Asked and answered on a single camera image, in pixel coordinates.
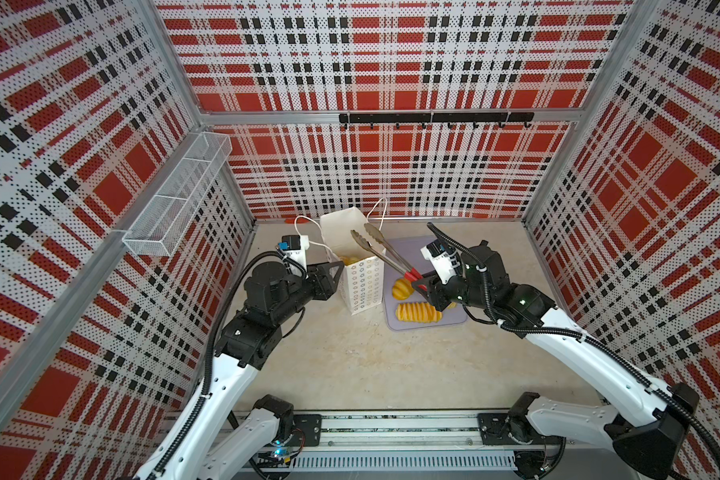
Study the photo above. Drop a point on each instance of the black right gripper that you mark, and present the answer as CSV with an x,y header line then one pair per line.
x,y
434,290

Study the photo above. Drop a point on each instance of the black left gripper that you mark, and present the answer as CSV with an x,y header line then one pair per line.
x,y
320,279

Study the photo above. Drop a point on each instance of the striped oval bread roll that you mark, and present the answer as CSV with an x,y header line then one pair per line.
x,y
349,260

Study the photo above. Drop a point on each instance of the white printed paper bag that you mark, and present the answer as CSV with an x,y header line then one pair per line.
x,y
361,282

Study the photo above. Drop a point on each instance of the red handled metal tongs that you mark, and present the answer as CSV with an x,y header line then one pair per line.
x,y
388,255

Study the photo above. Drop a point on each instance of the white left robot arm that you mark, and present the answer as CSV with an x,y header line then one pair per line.
x,y
277,288

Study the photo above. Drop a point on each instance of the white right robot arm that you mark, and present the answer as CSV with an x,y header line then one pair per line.
x,y
644,421

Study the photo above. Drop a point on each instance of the bottom ridged bread loaf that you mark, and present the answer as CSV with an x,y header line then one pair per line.
x,y
417,312

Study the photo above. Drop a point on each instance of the round striped bun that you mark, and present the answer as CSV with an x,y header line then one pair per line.
x,y
402,289

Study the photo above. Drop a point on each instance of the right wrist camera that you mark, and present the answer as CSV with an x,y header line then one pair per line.
x,y
444,259

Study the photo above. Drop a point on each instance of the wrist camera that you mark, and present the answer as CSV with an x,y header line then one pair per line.
x,y
444,259
294,247

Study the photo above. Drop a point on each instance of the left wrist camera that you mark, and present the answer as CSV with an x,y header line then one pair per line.
x,y
294,247

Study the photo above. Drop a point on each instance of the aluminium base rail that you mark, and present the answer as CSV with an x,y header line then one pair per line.
x,y
402,442

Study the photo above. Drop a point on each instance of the white wire mesh basket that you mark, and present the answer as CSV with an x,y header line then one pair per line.
x,y
161,226

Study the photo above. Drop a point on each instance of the black wall hook rail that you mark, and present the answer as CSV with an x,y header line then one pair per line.
x,y
499,118

